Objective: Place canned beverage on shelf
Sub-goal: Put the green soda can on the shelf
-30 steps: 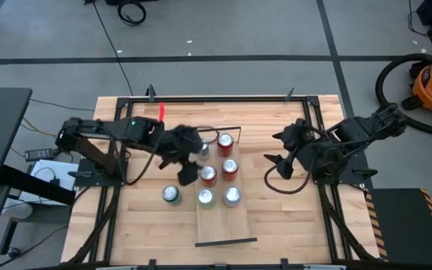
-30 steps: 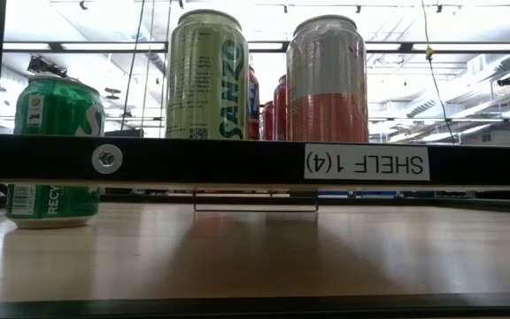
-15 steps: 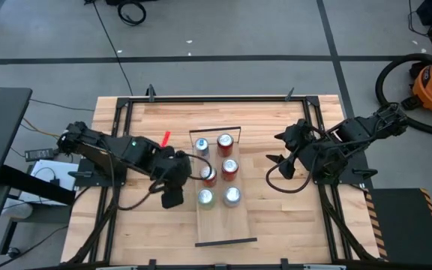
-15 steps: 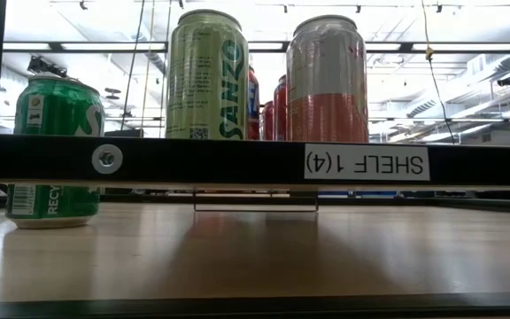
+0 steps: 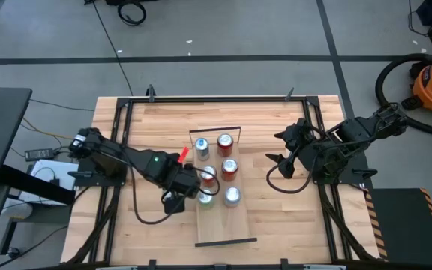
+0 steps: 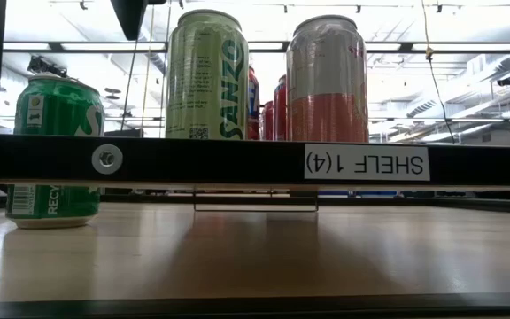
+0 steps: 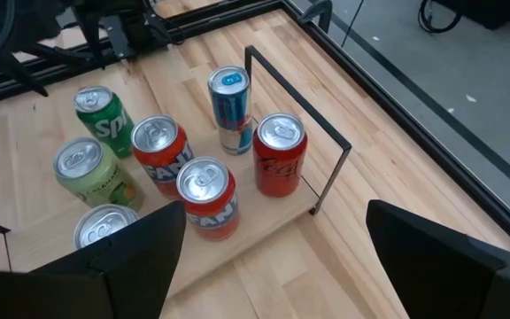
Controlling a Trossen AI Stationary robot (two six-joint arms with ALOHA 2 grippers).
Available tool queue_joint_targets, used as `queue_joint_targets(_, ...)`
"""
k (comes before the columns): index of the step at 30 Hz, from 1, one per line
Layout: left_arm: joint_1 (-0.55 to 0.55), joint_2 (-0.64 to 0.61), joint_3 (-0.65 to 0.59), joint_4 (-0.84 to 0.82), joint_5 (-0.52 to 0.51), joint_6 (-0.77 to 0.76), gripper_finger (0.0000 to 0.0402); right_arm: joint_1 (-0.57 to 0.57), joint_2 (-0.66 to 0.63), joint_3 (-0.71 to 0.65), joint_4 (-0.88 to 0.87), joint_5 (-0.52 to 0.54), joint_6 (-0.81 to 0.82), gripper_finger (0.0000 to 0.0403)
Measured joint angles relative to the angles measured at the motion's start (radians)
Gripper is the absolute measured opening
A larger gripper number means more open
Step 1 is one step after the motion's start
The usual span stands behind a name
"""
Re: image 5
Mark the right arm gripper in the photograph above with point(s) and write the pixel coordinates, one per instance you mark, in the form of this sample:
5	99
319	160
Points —
303	138

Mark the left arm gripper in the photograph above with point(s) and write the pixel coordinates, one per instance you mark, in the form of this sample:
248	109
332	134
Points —
184	180

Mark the orange soda can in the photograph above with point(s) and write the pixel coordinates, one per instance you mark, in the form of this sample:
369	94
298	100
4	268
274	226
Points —
208	174

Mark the light green soda can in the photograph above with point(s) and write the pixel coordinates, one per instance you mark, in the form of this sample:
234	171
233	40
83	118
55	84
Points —
206	200

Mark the red cola can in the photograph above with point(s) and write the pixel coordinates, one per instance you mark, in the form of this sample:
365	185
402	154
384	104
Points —
230	165
225	141

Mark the silver and peach can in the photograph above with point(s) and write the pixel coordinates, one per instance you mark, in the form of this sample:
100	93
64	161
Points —
233	195

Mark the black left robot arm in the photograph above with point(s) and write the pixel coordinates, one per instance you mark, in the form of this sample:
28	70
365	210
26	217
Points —
126	161

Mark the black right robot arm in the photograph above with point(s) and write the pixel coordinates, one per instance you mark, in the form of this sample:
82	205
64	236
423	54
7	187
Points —
351	138

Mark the wooden shelf with black rails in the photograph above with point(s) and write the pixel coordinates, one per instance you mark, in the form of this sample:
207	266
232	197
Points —
219	225

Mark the red tape tag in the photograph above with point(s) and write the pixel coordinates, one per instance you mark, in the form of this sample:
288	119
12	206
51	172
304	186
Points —
183	155

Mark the slim blue silver can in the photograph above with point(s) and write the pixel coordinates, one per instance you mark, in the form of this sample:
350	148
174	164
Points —
201	144

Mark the white paper sheet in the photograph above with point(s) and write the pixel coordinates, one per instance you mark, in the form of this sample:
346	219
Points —
47	172

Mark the black mat hazard stripes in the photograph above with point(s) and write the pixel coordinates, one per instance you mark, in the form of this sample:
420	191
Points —
407	225

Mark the black power adapter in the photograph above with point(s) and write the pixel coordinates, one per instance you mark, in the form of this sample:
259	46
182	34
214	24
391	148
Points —
39	154

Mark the white rounded object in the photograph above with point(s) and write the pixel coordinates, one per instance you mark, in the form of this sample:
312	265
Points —
17	210

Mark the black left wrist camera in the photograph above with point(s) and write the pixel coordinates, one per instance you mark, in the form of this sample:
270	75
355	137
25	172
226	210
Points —
174	205

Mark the black frame clamp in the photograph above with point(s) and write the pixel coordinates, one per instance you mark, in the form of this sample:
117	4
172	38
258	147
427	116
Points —
284	264
152	264
289	94
150	93

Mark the black metal table frame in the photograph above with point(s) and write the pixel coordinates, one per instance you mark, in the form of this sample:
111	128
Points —
219	99

